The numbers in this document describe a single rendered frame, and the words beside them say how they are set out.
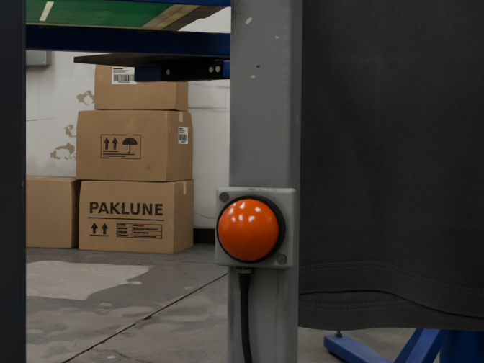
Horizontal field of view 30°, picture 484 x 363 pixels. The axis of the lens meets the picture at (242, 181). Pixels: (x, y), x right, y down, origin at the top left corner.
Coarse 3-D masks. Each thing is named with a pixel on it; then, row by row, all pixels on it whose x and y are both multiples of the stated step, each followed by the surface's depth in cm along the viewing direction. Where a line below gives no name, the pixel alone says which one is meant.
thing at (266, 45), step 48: (240, 0) 57; (288, 0) 56; (240, 48) 57; (288, 48) 56; (240, 96) 57; (288, 96) 57; (240, 144) 57; (288, 144) 57; (240, 192) 56; (288, 192) 56; (288, 240) 56; (288, 288) 57; (240, 336) 58; (288, 336) 58
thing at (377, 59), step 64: (320, 0) 85; (384, 0) 82; (448, 0) 81; (320, 64) 86; (384, 64) 83; (448, 64) 82; (320, 128) 86; (384, 128) 84; (448, 128) 82; (320, 192) 86; (384, 192) 84; (448, 192) 83; (320, 256) 87; (384, 256) 85; (448, 256) 83; (320, 320) 87; (384, 320) 85; (448, 320) 83
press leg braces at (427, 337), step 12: (420, 336) 204; (432, 336) 202; (444, 336) 204; (408, 348) 241; (420, 348) 201; (432, 348) 201; (396, 360) 248; (408, 360) 200; (420, 360) 199; (432, 360) 201
